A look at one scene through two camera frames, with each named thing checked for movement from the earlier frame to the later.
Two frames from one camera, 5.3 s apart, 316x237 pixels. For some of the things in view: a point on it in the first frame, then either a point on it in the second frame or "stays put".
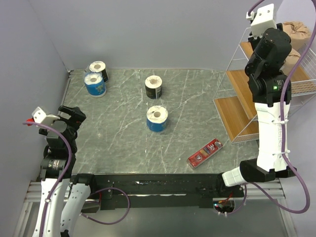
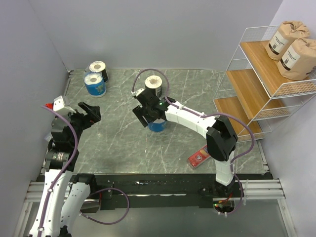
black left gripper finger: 77,116 → 95,115
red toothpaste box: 196,159 stays put
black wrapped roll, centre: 153,84 stays put
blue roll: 95,85 stays put
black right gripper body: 250,66 → 146,111
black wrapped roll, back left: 99,66 stays put
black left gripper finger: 65,109 → 87,108
